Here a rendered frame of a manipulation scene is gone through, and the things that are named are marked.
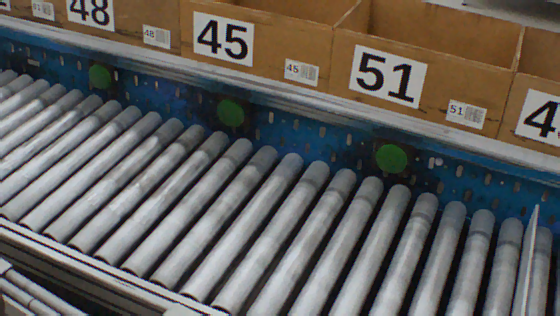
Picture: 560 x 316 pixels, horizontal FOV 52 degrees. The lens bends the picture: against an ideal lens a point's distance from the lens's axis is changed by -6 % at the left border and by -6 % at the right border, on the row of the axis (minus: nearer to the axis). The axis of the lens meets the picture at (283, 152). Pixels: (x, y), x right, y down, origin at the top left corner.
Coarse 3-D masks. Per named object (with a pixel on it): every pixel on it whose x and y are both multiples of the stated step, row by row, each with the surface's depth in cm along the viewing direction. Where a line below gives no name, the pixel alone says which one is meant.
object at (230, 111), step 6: (222, 102) 142; (228, 102) 142; (234, 102) 141; (222, 108) 143; (228, 108) 142; (234, 108) 141; (240, 108) 141; (222, 114) 144; (228, 114) 143; (234, 114) 142; (240, 114) 142; (222, 120) 145; (228, 120) 144; (234, 120) 143; (240, 120) 143; (234, 126) 144
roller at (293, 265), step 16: (336, 176) 137; (352, 176) 137; (336, 192) 131; (320, 208) 126; (336, 208) 128; (304, 224) 124; (320, 224) 123; (304, 240) 118; (320, 240) 121; (288, 256) 115; (304, 256) 115; (288, 272) 111; (304, 272) 115; (272, 288) 107; (288, 288) 109; (256, 304) 104; (272, 304) 105
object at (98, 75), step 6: (96, 66) 153; (102, 66) 153; (90, 72) 155; (96, 72) 154; (102, 72) 153; (108, 72) 154; (90, 78) 156; (96, 78) 155; (102, 78) 154; (108, 78) 154; (96, 84) 156; (102, 84) 155; (108, 84) 155
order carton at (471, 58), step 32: (384, 0) 151; (416, 0) 148; (352, 32) 128; (384, 32) 156; (416, 32) 152; (448, 32) 149; (480, 32) 145; (512, 32) 141; (448, 64) 123; (480, 64) 120; (512, 64) 140; (352, 96) 136; (448, 96) 126; (480, 96) 123
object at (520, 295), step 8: (536, 208) 120; (536, 216) 118; (528, 224) 124; (536, 224) 116; (528, 232) 120; (528, 240) 116; (528, 248) 113; (528, 256) 109; (520, 264) 118; (528, 264) 107; (520, 272) 114; (528, 272) 105; (520, 280) 110; (528, 280) 103; (520, 288) 107; (520, 296) 104; (520, 304) 101; (512, 312) 107; (520, 312) 98
